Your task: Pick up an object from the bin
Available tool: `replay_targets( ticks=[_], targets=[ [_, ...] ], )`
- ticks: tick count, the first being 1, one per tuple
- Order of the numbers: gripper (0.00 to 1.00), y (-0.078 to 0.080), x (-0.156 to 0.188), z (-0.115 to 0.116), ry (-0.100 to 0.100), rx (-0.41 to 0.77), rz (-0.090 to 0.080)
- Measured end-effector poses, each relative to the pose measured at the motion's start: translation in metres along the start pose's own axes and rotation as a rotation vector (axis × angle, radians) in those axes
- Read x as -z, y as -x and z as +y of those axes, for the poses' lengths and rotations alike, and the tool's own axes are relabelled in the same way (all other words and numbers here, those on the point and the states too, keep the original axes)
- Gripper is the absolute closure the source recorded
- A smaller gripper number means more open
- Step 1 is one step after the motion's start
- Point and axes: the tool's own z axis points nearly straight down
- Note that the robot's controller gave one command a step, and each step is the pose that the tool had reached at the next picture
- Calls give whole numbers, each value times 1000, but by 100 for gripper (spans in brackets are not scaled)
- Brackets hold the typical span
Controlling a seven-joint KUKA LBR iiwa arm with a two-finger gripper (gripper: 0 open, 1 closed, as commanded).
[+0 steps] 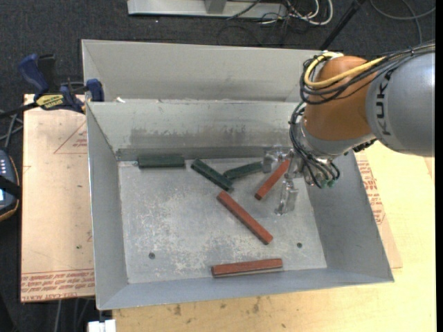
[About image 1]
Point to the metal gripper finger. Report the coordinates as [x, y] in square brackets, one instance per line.
[287, 199]
[270, 160]

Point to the red-brown flat block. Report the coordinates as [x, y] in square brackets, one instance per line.
[271, 182]
[244, 217]
[246, 267]

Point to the dark green flat block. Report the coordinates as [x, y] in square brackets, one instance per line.
[244, 170]
[212, 174]
[161, 160]

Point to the grey metal bin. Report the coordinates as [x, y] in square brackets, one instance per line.
[180, 220]

